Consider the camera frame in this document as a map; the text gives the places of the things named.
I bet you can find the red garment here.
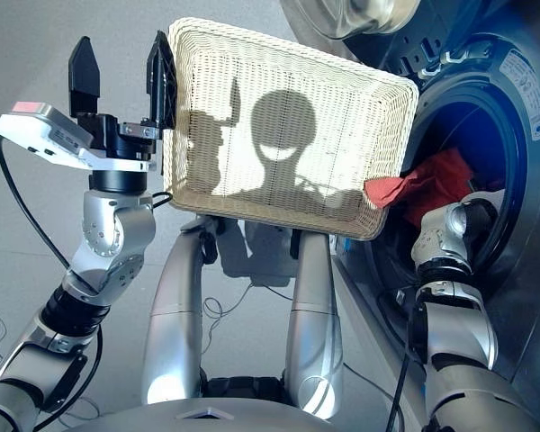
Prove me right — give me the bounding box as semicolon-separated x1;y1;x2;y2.
363;147;506;229

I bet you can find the pale woven laundry basket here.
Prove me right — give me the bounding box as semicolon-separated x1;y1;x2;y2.
161;16;420;242

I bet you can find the round washing machine door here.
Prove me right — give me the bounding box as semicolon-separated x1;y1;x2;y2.
277;0;422;42

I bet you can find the grey washing machine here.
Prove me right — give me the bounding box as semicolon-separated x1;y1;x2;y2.
335;0;540;432

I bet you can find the silver robot leg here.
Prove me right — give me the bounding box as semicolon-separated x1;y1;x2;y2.
284;233;346;420
140;215;218;407

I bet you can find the grey robot torso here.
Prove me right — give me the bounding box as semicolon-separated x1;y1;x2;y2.
57;395;335;432

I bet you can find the thin floor cable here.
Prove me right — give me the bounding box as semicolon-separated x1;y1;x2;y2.
201;282;294;344

